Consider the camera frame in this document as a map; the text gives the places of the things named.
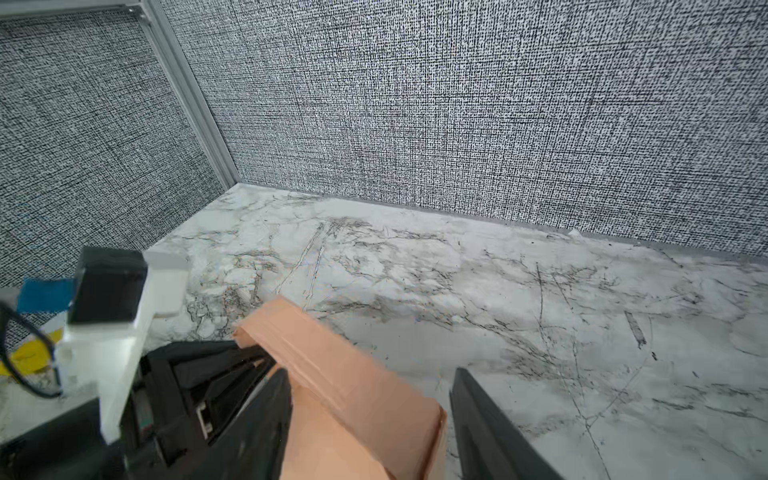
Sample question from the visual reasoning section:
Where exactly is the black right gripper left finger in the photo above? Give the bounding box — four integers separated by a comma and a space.
188, 368, 293, 479

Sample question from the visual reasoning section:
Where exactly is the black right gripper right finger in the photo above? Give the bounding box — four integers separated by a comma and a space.
449, 368, 562, 480

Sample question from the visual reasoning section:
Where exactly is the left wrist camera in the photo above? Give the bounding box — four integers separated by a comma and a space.
16, 245, 192, 445

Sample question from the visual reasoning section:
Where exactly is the aluminium corner frame post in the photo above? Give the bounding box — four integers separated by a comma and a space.
1, 0, 241, 190

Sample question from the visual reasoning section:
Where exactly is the yellow toy shovel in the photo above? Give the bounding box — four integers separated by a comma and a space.
1, 334, 54, 376

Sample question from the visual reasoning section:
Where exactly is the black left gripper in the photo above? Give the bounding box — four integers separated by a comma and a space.
1, 341, 276, 479

